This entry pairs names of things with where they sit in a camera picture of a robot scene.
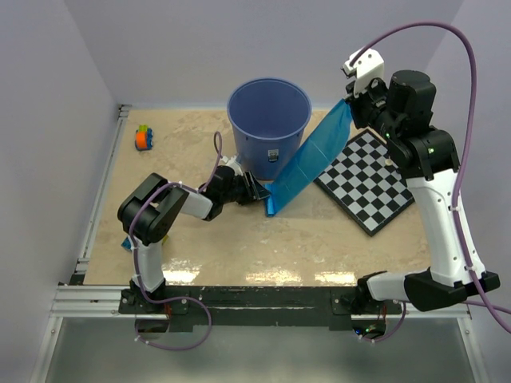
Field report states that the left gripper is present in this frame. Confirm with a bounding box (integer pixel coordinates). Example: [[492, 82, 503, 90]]
[[220, 171, 269, 207]]

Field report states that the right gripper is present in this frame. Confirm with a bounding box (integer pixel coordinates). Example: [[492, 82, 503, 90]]
[[345, 73, 402, 142]]

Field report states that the blue trash bag roll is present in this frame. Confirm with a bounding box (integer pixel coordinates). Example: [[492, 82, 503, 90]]
[[265, 100, 352, 217]]

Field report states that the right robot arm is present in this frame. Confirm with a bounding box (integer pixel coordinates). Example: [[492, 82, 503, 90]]
[[346, 70, 501, 314]]

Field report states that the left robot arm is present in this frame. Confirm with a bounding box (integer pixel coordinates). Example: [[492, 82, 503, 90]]
[[117, 165, 271, 313]]

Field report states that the blue plastic trash bin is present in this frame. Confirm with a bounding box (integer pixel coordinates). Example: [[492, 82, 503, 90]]
[[227, 77, 311, 181]]

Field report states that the black white chessboard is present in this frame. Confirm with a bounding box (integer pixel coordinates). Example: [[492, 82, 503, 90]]
[[315, 129, 414, 237]]

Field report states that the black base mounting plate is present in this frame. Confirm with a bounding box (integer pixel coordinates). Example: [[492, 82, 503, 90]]
[[119, 285, 402, 332]]

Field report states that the orange blue toy car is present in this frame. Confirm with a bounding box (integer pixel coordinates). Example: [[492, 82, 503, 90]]
[[134, 124, 153, 152]]

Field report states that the yellow blue toy block pile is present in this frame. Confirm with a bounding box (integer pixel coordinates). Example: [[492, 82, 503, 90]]
[[121, 235, 168, 251]]

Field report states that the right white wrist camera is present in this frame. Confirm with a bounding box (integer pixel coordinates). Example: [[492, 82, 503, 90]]
[[342, 49, 384, 98]]

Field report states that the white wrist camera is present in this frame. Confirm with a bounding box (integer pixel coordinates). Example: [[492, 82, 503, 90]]
[[342, 49, 384, 98], [221, 156, 244, 176]]

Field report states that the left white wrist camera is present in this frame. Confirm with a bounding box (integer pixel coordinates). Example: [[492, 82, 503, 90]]
[[221, 156, 244, 176]]

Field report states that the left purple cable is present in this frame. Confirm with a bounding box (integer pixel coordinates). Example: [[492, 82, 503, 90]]
[[129, 131, 224, 351]]

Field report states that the purple cable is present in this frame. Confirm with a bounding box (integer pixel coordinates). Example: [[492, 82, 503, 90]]
[[129, 131, 224, 351], [347, 22, 511, 344]]

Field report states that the aluminium frame rail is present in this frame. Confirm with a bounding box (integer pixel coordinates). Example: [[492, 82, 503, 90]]
[[50, 285, 472, 319]]

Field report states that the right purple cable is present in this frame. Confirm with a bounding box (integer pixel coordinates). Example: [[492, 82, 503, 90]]
[[347, 22, 511, 344]]

